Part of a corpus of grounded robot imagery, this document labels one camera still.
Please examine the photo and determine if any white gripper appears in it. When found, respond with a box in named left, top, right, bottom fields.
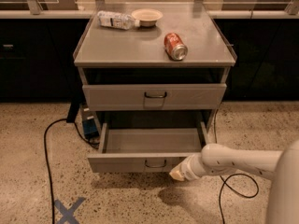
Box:
left=169, top=153, right=206, bottom=181

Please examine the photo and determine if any grey drawer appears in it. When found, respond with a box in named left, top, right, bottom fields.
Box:
left=83, top=84, right=226, bottom=111
left=88, top=121, right=208, bottom=173

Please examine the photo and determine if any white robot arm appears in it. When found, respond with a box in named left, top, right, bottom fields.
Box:
left=169, top=141, right=299, bottom=224

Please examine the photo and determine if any grey metal drawer cabinet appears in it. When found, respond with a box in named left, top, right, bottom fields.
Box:
left=72, top=1, right=237, bottom=135

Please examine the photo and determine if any blue power box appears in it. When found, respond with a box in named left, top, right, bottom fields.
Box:
left=80, top=104, right=99, bottom=140

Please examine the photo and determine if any blue tape cross mark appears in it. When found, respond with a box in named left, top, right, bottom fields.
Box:
left=54, top=197, right=85, bottom=224

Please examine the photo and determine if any red soda can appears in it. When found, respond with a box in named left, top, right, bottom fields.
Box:
left=164, top=33, right=188, bottom=61

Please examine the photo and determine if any beige shallow bowl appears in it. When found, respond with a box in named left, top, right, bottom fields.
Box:
left=132, top=8, right=163, bottom=27

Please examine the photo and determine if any clear plastic water bottle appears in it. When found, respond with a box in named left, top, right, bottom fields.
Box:
left=97, top=10, right=140, bottom=30

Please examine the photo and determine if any dark counter with cabinets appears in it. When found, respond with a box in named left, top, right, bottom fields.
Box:
left=0, top=19, right=299, bottom=102

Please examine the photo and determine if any black cable on right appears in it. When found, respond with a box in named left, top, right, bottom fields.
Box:
left=212, top=108, right=260, bottom=224

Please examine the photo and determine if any black cable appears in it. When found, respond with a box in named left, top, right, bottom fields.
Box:
left=212, top=108, right=260, bottom=224
left=42, top=118, right=101, bottom=224

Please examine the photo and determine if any black cable on left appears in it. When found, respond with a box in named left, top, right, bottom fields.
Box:
left=42, top=118, right=101, bottom=224

